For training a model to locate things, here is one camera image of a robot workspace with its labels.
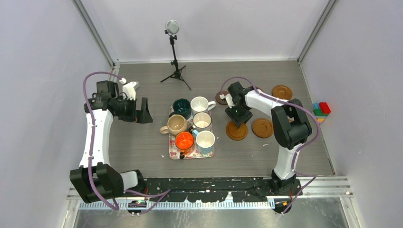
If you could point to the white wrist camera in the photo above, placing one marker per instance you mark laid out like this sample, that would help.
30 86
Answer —
228 99
129 89

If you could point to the dark brown wooden coaster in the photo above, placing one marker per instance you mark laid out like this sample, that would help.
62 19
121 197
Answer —
219 100

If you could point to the beige mug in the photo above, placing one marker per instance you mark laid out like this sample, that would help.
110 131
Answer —
175 125

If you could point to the white mug blue base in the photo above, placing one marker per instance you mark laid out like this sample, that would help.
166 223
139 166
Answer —
201 104

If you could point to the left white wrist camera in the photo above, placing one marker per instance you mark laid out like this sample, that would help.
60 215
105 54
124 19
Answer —
129 89

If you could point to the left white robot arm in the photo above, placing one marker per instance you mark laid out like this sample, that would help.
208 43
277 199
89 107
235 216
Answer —
94 172

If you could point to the microphone on black tripod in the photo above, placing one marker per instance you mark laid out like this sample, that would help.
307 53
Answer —
172 27

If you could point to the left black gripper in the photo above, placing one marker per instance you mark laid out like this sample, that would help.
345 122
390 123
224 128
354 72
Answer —
141 116

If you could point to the white mug brown rim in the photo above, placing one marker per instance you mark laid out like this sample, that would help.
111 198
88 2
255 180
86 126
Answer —
202 121

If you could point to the white light blue mug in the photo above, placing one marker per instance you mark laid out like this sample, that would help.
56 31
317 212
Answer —
205 141

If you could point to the floral serving tray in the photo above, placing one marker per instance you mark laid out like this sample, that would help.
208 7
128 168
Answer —
174 152

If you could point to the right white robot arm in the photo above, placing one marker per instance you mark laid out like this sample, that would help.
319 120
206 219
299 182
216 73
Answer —
290 124

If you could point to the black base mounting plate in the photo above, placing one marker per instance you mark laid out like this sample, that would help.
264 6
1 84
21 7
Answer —
241 189

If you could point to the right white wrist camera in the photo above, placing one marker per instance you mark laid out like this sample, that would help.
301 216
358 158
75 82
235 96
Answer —
228 99

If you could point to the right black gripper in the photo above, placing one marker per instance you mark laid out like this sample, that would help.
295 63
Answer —
238 119

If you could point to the dark green mug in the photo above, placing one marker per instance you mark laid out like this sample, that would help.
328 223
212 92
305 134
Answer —
182 107

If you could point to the colourful toy block stack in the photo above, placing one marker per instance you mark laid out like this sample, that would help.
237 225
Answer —
321 111

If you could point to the orange mug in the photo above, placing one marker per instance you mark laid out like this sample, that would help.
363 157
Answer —
184 141

